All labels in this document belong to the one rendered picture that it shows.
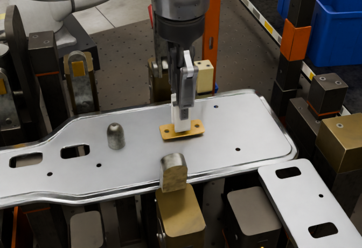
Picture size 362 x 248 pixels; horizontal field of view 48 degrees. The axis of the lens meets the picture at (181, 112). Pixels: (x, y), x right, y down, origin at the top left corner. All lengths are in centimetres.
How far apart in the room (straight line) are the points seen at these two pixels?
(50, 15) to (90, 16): 209
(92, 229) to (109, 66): 96
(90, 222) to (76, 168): 11
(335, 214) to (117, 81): 97
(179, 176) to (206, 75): 32
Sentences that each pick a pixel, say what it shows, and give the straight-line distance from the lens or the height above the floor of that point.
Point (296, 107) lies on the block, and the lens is 88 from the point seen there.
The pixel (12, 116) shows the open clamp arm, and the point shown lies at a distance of 87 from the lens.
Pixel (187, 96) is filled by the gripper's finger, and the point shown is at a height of 112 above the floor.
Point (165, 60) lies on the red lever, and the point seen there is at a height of 108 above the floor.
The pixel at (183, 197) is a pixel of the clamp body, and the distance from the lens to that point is 62.
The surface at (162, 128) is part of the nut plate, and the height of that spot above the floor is 101.
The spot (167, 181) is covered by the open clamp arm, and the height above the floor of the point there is 108.
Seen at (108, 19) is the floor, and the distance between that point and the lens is 346.
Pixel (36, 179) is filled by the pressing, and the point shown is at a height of 100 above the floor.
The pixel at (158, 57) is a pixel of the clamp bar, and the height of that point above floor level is 109.
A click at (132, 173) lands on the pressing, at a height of 100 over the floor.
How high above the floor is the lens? 153
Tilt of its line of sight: 40 degrees down
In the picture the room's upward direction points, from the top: straight up
